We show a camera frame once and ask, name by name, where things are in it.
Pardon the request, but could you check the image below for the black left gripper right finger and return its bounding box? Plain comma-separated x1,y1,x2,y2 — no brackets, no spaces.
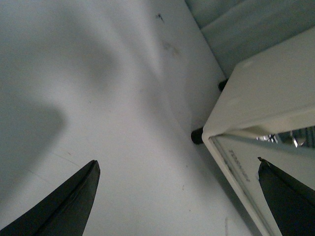
258,157,315,236

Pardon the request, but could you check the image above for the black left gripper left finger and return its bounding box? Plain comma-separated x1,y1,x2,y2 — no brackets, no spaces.
0,160,100,236

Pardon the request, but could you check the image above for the oven glass door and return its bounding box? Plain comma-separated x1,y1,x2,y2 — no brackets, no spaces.
207,128,315,236

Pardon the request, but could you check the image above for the cream Toshiba toaster oven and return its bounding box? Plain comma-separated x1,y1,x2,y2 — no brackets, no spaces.
191,26,315,236

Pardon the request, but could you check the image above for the grey curtain backdrop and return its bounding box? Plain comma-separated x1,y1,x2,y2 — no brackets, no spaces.
186,0,315,77

